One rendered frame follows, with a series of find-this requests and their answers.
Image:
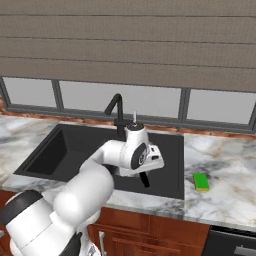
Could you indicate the beige window blind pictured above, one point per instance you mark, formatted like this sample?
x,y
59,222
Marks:
x,y
126,40

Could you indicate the black dishwasher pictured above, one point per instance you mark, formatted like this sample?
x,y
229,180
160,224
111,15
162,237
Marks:
x,y
230,241

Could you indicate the black sink basin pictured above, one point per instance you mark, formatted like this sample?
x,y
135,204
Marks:
x,y
66,150

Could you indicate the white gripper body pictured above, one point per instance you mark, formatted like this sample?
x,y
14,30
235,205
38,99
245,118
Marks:
x,y
150,165

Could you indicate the grey window frame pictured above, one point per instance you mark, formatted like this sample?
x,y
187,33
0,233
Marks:
x,y
185,106

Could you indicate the green and yellow sponge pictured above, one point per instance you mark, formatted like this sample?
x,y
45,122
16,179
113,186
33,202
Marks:
x,y
201,181

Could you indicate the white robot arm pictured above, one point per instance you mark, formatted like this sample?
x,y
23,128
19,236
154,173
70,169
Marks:
x,y
83,190

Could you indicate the black tap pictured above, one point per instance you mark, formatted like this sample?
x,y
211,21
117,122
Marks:
x,y
117,110

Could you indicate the small grey tap lever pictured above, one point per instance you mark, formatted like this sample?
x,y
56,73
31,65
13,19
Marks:
x,y
135,117

